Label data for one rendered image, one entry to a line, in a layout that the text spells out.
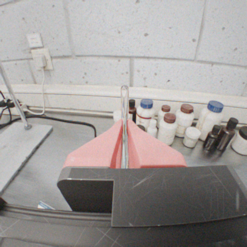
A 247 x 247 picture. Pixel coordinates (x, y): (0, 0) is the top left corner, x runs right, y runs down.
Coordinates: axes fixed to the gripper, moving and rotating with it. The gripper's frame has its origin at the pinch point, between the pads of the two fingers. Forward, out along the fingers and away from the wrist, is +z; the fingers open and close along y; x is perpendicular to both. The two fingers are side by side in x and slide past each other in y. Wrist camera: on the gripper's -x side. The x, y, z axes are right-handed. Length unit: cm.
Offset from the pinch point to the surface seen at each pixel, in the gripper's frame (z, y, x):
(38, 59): 46, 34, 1
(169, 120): 23.2, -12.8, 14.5
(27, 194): 5.5, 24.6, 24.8
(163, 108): 31.8, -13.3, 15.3
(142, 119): 28.5, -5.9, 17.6
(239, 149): 18.4, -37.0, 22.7
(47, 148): 21.6, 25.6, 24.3
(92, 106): 41.9, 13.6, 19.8
